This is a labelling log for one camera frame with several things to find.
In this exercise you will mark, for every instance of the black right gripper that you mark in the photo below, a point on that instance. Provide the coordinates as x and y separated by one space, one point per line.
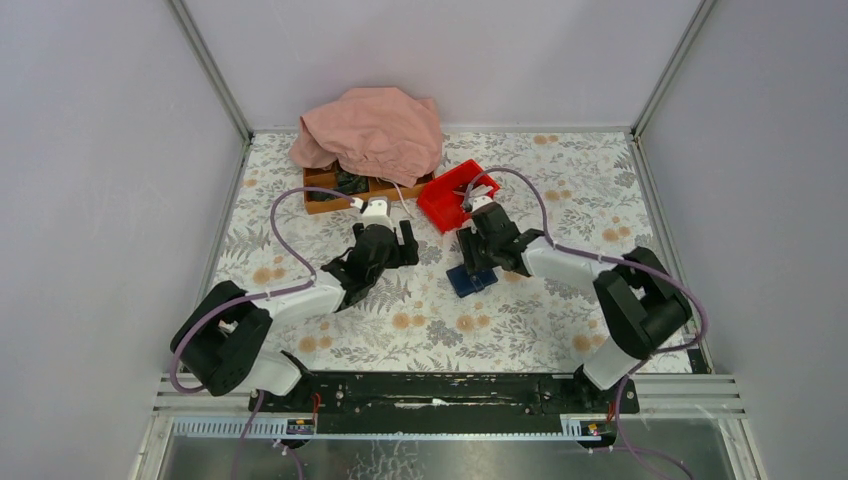
468 241

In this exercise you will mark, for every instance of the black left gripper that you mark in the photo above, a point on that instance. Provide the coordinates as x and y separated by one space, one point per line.
404 254

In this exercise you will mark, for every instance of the navy blue card holder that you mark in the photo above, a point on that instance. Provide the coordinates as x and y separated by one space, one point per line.
465 283

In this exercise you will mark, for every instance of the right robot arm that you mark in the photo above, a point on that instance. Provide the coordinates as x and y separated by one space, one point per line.
641 306

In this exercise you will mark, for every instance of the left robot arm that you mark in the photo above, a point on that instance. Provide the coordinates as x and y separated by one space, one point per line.
221 343

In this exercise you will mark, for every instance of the red plastic bin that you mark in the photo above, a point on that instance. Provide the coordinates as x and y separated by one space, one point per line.
441 200

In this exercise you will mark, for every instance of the wooden tray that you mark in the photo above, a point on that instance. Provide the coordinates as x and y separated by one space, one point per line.
321 202

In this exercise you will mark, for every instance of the pink cloth garment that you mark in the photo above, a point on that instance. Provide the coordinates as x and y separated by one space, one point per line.
379 132

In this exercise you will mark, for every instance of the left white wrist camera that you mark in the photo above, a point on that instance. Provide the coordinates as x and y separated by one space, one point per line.
374 211

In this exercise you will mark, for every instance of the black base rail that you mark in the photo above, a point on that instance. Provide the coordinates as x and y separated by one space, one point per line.
447 403

